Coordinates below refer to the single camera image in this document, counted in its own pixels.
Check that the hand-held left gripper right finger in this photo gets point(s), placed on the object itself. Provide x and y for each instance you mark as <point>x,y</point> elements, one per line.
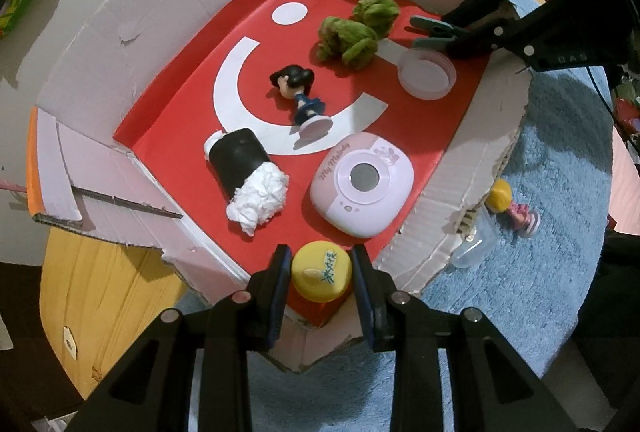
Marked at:
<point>361,292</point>

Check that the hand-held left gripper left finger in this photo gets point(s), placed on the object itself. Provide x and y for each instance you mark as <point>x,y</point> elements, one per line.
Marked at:
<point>280,292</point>

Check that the yellow bottle cap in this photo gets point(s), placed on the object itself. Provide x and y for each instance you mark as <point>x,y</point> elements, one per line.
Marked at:
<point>320,274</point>

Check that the teal clothes peg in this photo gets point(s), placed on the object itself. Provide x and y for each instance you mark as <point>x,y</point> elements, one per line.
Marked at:
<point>432,32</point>

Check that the clear plastic lid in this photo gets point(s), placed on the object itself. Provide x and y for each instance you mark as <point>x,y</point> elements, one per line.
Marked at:
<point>426,74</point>

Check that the pink toy camera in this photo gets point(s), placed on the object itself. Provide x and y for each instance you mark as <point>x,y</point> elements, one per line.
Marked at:
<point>362,182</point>

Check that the large green fluffy ball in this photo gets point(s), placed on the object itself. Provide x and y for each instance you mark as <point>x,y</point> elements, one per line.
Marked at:
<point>347,39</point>

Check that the black-haired girl figurine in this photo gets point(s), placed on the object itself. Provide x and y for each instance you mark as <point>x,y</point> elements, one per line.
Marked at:
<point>300,97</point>

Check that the cardboard box red floor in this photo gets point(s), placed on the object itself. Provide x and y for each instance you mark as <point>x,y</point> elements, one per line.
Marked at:
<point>150,37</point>

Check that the black and white roll toy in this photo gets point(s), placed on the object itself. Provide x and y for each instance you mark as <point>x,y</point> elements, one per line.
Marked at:
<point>247,177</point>

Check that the clear plastic cup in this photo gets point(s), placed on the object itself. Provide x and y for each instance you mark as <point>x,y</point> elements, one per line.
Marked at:
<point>472,237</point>

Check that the small green fluffy ball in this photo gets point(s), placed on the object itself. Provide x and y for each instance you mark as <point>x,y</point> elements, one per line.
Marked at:
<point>375,12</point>

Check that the blue fluffy mat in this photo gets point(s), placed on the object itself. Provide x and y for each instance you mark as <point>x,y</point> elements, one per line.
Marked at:
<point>550,162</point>

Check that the blonde girl figurine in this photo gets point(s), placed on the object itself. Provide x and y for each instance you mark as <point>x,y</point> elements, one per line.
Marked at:
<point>505,202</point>

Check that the small white sticker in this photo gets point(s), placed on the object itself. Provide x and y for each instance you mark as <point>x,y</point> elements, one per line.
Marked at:
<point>69,342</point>

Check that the pink stick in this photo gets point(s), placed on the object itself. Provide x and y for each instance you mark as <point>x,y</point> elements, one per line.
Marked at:
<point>12,186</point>

